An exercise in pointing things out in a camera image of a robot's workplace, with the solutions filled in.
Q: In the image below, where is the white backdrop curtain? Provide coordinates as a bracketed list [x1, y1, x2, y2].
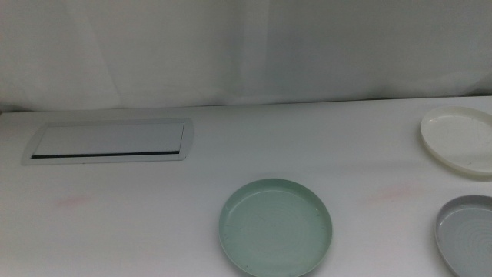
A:
[0, 0, 492, 113]

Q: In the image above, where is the pale green shallow bowl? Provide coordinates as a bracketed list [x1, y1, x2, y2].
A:
[218, 177, 334, 277]

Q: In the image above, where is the silver table cable hatch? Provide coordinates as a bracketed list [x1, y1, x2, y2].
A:
[21, 118, 195, 166]

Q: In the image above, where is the white shallow bowl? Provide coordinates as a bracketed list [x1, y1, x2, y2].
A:
[419, 105, 492, 181]

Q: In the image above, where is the grey shallow bowl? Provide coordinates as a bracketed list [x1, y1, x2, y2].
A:
[434, 195, 492, 277]

